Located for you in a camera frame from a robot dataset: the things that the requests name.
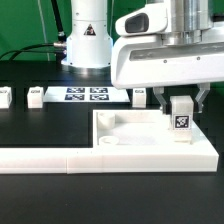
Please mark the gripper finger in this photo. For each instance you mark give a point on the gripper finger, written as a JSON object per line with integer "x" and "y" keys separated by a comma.
{"x": 165, "y": 106}
{"x": 204, "y": 89}

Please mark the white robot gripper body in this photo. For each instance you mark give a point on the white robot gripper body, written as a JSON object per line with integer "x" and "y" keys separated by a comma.
{"x": 167, "y": 44}

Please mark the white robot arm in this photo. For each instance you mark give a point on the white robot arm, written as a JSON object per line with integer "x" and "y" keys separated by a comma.
{"x": 89, "y": 46}

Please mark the white marker sheet with tags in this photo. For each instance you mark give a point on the white marker sheet with tags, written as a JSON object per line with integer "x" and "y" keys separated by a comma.
{"x": 85, "y": 94}

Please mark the white L-shaped obstacle fence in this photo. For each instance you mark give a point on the white L-shaped obstacle fence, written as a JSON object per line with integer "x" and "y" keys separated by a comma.
{"x": 97, "y": 160}

